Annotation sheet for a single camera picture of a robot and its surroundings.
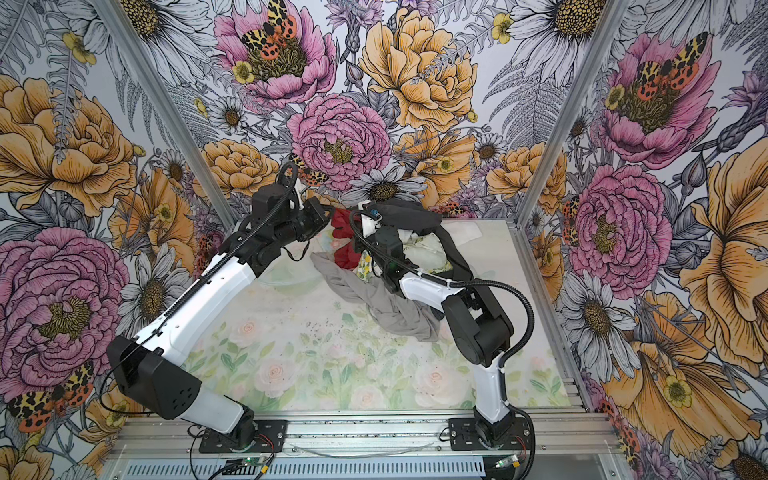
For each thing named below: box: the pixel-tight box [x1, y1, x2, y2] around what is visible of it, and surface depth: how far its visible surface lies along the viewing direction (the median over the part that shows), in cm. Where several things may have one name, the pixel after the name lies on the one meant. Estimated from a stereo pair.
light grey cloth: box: [310, 252, 440, 342], surface depth 96 cm
